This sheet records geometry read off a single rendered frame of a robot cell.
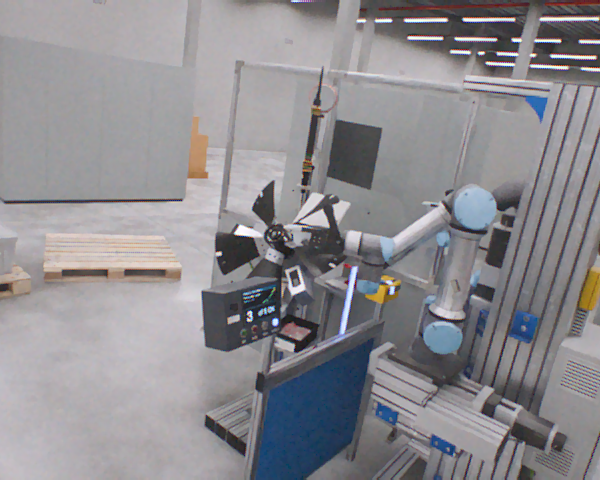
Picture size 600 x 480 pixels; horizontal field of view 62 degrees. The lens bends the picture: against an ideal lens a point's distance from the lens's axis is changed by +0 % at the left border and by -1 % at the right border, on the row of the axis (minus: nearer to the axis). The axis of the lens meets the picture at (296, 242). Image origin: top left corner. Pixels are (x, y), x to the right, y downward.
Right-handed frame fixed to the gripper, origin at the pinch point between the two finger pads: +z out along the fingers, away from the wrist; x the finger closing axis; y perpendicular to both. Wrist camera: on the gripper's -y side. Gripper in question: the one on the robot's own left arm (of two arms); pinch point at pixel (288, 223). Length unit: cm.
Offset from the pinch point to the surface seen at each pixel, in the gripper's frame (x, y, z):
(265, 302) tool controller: -3.3, 27.3, 2.3
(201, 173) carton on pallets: 820, 23, 353
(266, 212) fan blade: 89, 6, 29
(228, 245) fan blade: 79, 25, 43
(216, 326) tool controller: -17.1, 34.5, 13.5
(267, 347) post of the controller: 10.9, 47.7, 1.6
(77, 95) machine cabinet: 449, -63, 394
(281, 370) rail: 20, 59, -4
